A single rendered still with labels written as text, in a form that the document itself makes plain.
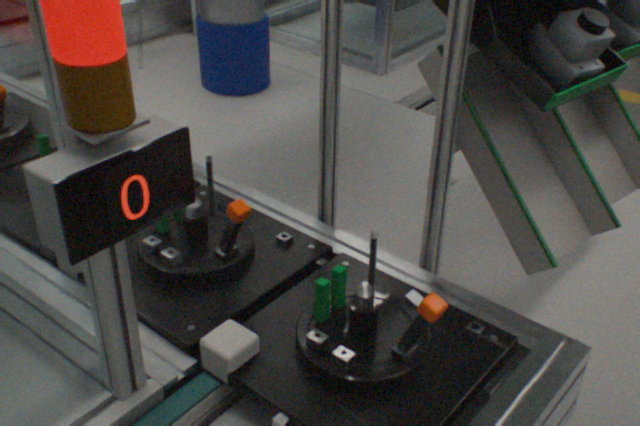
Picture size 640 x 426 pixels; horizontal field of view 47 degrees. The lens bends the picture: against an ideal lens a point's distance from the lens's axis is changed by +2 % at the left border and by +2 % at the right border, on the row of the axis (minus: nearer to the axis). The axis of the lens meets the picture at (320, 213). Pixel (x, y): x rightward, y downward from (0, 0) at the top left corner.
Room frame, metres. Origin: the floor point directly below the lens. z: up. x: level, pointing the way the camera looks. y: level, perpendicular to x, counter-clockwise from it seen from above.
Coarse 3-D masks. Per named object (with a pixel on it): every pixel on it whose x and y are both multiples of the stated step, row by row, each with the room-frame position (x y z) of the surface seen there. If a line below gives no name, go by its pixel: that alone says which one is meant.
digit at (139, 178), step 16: (144, 160) 0.49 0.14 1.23; (112, 176) 0.47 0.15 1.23; (128, 176) 0.48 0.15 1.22; (144, 176) 0.49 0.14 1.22; (112, 192) 0.46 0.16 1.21; (128, 192) 0.47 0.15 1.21; (144, 192) 0.49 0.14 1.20; (112, 208) 0.46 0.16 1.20; (128, 208) 0.47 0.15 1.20; (144, 208) 0.48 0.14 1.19; (160, 208) 0.50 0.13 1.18; (112, 224) 0.46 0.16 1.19; (128, 224) 0.47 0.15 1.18
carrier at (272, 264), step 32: (160, 224) 0.74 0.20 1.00; (192, 224) 0.71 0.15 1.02; (224, 224) 0.76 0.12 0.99; (256, 224) 0.79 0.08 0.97; (128, 256) 0.72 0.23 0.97; (160, 256) 0.69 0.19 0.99; (192, 256) 0.69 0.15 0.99; (224, 256) 0.68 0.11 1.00; (256, 256) 0.72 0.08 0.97; (288, 256) 0.72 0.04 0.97; (320, 256) 0.73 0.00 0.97; (160, 288) 0.66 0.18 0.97; (192, 288) 0.66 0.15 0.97; (224, 288) 0.66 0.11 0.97; (256, 288) 0.66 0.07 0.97; (288, 288) 0.68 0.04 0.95; (160, 320) 0.60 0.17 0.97; (192, 320) 0.60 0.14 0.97; (224, 320) 0.60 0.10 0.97; (192, 352) 0.56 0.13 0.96
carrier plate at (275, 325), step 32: (352, 288) 0.66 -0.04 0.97; (384, 288) 0.66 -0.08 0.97; (416, 288) 0.66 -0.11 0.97; (256, 320) 0.60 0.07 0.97; (288, 320) 0.60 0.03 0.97; (448, 320) 0.61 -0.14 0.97; (480, 320) 0.61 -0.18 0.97; (288, 352) 0.55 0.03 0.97; (448, 352) 0.56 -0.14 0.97; (480, 352) 0.56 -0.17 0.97; (512, 352) 0.58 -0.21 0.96; (256, 384) 0.51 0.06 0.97; (288, 384) 0.51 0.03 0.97; (320, 384) 0.51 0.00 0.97; (416, 384) 0.51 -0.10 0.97; (448, 384) 0.51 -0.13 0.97; (480, 384) 0.52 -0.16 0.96; (288, 416) 0.47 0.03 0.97; (320, 416) 0.47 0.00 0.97; (352, 416) 0.47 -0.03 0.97; (384, 416) 0.47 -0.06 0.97; (416, 416) 0.47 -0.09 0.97; (448, 416) 0.47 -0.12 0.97
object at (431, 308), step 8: (408, 296) 0.53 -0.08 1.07; (416, 296) 0.53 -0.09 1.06; (432, 296) 0.52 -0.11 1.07; (408, 304) 0.53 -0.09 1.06; (416, 304) 0.52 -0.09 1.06; (424, 304) 0.51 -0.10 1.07; (432, 304) 0.51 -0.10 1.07; (440, 304) 0.52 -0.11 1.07; (424, 312) 0.51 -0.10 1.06; (432, 312) 0.51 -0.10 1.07; (440, 312) 0.51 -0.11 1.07; (416, 320) 0.52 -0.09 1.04; (424, 320) 0.52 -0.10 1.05; (432, 320) 0.51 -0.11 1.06; (416, 328) 0.52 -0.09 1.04; (424, 328) 0.52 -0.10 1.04; (408, 336) 0.53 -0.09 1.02; (416, 336) 0.52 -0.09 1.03; (400, 344) 0.53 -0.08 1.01; (408, 344) 0.52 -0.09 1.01
